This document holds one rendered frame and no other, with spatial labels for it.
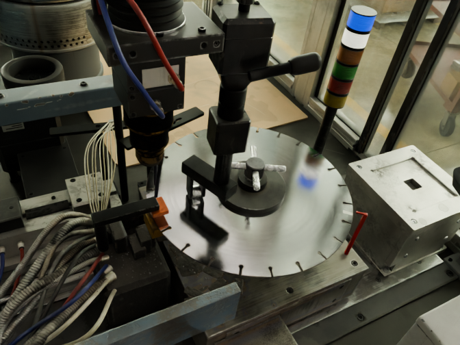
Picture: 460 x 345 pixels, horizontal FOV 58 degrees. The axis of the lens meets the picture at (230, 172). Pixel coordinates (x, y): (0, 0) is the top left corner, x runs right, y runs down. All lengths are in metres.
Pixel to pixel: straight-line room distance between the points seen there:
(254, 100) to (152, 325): 0.88
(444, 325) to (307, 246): 0.22
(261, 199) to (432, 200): 0.36
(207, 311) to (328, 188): 0.32
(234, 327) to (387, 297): 0.33
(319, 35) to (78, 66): 0.65
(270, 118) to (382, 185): 0.45
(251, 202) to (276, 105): 0.64
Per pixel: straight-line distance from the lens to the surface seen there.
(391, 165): 0.89
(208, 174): 0.58
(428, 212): 0.82
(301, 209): 0.65
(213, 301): 0.48
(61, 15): 1.09
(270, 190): 0.65
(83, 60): 1.20
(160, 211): 0.59
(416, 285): 0.90
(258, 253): 0.58
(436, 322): 0.68
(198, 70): 1.35
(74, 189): 0.75
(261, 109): 1.20
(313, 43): 1.19
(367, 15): 0.78
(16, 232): 0.75
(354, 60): 0.81
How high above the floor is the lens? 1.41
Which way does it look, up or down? 43 degrees down
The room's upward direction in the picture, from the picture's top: 8 degrees clockwise
